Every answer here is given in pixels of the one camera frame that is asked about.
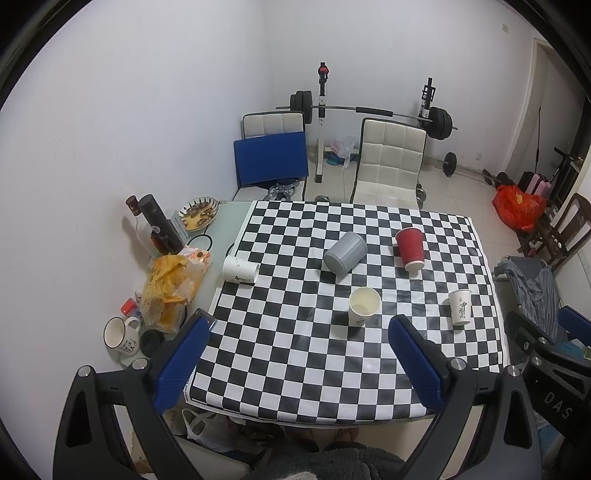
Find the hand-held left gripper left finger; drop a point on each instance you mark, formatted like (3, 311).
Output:
(181, 362)

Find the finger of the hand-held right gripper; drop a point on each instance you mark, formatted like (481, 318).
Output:
(575, 325)
(521, 330)

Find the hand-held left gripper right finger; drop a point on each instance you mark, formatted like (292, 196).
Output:
(418, 364)

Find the small printed white paper cup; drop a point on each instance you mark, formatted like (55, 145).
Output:
(460, 308)

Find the red paper cup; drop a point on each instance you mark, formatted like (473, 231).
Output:
(410, 251)

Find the grey plastic cup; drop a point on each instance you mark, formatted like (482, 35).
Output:
(345, 254)

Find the black round lid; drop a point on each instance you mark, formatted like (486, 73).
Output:
(150, 342)

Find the grey cloth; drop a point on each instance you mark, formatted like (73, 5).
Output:
(531, 284)

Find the white ceramic mug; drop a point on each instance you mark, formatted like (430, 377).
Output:
(119, 339)

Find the white plastic bag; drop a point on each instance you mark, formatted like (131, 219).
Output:
(205, 427)

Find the orange snack bag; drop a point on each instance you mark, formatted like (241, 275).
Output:
(168, 290)

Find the dark wooden chair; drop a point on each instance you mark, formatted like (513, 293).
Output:
(561, 226)

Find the black white checkered tablecloth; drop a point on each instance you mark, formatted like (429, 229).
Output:
(295, 350)

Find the black rimmed glass lid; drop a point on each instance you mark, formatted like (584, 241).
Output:
(199, 242)

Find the red plastic bag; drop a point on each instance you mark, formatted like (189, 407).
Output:
(517, 207)

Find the person's grey fleece clothing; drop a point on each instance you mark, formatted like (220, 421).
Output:
(332, 464)

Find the black cylindrical bottle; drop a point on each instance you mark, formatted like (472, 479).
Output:
(159, 226)

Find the pink suitcase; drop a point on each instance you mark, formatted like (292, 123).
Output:
(536, 184)

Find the plate of food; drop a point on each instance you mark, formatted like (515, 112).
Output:
(198, 213)

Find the black scooter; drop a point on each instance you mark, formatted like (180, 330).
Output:
(565, 164)

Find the wine bottle with dark cap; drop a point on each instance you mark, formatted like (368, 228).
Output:
(132, 204)

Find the small barbell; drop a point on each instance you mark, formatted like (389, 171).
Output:
(449, 162)

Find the white padded chair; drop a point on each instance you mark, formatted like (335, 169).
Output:
(272, 123)
(390, 159)

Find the blue cushion board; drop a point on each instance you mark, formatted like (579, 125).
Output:
(271, 159)

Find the barbell with black plates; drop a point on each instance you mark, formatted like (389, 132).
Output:
(438, 122)

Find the clear plastic bag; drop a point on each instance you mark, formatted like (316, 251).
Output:
(344, 146)

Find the white weight bench rack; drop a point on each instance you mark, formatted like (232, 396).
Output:
(319, 138)

